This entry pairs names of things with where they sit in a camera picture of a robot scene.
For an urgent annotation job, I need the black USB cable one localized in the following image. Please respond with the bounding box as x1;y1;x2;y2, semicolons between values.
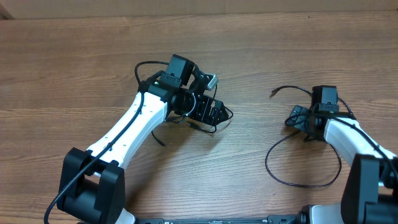
264;85;355;189

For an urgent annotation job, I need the black USB cable two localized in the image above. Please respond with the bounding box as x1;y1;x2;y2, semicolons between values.
150;83;234;148

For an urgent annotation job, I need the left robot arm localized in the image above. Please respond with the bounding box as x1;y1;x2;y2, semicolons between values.
44;54;233;223

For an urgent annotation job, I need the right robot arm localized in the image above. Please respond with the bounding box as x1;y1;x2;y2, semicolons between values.
285;85;397;223

